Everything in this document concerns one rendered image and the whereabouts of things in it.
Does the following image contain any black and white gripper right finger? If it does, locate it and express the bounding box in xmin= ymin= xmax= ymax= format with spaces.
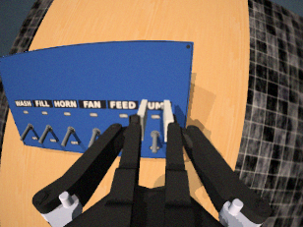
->
xmin=163 ymin=100 xmax=272 ymax=227

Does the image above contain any blue switch panel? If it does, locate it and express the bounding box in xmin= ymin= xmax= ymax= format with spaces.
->
xmin=0 ymin=40 xmax=194 ymax=159

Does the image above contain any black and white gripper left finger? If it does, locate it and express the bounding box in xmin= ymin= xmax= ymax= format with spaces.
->
xmin=32 ymin=99 xmax=148 ymax=227

